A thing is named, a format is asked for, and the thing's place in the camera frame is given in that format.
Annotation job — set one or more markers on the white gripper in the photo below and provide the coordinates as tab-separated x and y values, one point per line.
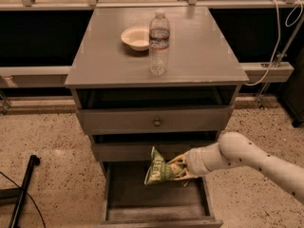
196	163

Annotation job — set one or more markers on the green jalapeno chip bag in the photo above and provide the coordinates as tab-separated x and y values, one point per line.
159	170

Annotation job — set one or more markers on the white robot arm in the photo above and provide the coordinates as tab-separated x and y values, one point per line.
233	150

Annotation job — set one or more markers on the grey top drawer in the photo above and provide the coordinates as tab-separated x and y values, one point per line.
153	120

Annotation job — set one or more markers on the grey open bottom drawer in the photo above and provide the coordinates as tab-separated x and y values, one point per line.
129	203

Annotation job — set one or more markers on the grey middle drawer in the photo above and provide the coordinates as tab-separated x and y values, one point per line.
137	147

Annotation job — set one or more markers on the grey wooden drawer cabinet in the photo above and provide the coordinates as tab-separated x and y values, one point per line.
174	96

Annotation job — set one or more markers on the clear plastic water bottle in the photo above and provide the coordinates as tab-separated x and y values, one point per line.
159	42

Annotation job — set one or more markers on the white paper bowl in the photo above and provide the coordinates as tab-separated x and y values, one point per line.
137	38

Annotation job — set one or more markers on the black metal stand leg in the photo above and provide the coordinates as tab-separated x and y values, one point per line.
17	194

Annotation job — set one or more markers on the metal window railing frame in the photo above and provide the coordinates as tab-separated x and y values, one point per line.
46	33

